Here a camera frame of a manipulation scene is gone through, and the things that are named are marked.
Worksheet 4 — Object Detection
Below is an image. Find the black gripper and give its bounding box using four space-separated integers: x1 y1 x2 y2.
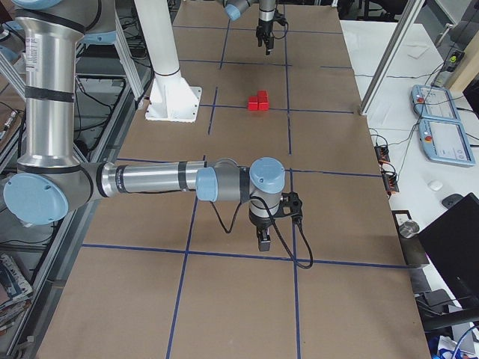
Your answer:
248 213 272 251
256 22 274 55

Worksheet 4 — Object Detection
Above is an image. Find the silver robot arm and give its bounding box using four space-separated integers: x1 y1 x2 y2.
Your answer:
222 0 276 55

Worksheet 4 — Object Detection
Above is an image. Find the orange circuit board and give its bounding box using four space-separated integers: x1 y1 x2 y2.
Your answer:
382 171 400 194
374 145 391 164

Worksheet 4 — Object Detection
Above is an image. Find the metal cup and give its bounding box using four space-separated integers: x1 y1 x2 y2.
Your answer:
398 220 420 239

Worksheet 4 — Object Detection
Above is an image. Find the upper blue teach pendant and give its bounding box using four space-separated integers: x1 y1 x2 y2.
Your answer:
411 85 460 121

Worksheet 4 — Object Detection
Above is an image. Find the blue teach pendant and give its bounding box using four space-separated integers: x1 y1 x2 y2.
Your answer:
418 118 476 167
411 85 460 121

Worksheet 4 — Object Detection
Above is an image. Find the black laptop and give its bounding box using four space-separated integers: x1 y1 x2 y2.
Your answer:
418 193 478 309

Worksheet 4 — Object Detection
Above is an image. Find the black computer mouse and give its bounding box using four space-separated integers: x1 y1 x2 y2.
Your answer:
441 193 464 209

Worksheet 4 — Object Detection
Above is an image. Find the lower blue teach pendant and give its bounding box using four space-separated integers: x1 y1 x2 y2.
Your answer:
418 118 476 167

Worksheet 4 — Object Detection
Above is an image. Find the stack of books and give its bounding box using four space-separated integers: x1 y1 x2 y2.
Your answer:
1 254 33 331

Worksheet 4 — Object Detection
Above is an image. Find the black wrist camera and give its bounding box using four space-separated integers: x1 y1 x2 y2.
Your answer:
273 10 288 27
278 191 302 218

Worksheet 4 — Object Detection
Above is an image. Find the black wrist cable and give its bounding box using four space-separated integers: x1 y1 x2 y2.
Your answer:
209 196 314 269

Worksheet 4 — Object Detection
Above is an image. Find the white pedestal column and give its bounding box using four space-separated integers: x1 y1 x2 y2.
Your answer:
135 0 202 123

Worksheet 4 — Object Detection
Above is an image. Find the aluminium frame post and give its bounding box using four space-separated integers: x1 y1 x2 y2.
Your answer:
359 0 425 115

